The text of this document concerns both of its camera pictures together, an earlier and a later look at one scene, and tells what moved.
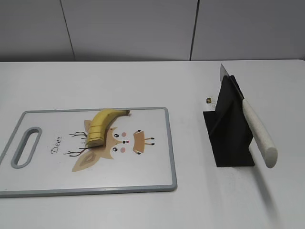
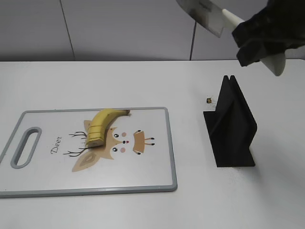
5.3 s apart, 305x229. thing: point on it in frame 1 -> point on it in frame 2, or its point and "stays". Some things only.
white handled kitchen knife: x=265 y=143 -> x=210 y=14
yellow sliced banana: x=98 y=123 stays
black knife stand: x=228 y=128 stays
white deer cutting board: x=68 y=152 stays
